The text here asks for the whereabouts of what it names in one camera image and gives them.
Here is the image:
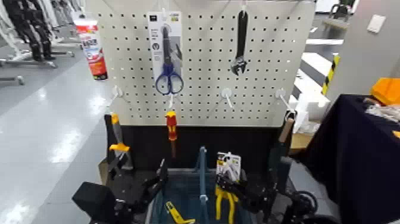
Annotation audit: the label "yellow black striped post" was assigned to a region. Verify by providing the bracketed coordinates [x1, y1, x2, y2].
[320, 54, 342, 97]

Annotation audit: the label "distant black frame chair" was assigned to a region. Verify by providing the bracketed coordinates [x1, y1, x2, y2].
[321, 2, 358, 40]

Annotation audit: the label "tan cardboard piece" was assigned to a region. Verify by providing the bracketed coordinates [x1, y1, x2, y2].
[98, 157, 111, 186]

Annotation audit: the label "white foam blocks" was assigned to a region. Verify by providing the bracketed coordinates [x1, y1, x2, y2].
[287, 51, 333, 133]

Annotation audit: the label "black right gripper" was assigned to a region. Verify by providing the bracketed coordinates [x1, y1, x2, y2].
[216, 174, 280, 217]

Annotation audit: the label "black humanoid robot on stand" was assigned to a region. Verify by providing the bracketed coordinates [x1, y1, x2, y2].
[43, 0, 86, 59]
[0, 0, 59, 70]

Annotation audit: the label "silver wrapped items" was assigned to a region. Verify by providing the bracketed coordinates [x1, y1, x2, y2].
[363, 98, 400, 123]

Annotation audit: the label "black adjustable wrench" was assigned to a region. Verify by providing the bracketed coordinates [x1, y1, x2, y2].
[229, 9, 249, 77]

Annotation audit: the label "yellow utility knife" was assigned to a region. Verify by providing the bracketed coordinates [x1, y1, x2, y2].
[164, 200, 196, 224]

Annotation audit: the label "blue plastic crate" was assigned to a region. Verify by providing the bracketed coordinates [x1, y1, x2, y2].
[144, 145, 259, 224]

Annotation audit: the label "yellow pliers with package card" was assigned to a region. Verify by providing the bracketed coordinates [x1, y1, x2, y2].
[214, 151, 243, 224]

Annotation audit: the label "white wall switch plate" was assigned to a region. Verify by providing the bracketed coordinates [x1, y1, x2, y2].
[366, 13, 387, 35]

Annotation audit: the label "beige metal pegboard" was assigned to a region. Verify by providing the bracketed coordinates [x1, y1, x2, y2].
[84, 0, 316, 127]

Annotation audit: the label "grey scraper with orange trim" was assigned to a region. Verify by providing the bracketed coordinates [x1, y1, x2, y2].
[108, 113, 134, 172]

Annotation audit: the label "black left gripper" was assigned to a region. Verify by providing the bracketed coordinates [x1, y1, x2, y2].
[107, 153, 170, 224]

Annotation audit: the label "red white sealant tube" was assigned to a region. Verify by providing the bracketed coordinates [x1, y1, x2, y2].
[73, 17, 109, 81]

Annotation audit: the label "black cable loop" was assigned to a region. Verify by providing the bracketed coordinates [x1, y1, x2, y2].
[291, 189, 320, 217]

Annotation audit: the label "brown cardboard box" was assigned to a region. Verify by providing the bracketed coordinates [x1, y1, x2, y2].
[290, 132, 315, 151]

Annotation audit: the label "black cloth covered table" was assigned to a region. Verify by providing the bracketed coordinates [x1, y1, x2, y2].
[298, 94, 400, 224]

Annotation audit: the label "grey stand base with castor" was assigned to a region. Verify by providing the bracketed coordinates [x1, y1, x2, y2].
[0, 74, 26, 86]

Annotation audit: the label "orange plastic bin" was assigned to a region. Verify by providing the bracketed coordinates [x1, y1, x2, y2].
[370, 77, 400, 107]

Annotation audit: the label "red yellow screwdriver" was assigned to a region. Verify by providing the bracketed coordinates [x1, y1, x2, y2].
[164, 110, 179, 159]

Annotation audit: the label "blue scissors on white card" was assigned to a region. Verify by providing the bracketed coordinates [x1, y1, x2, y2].
[145, 10, 186, 97]

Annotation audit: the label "wooden handled dark trowel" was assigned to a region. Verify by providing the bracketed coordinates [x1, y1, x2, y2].
[267, 117, 296, 194]

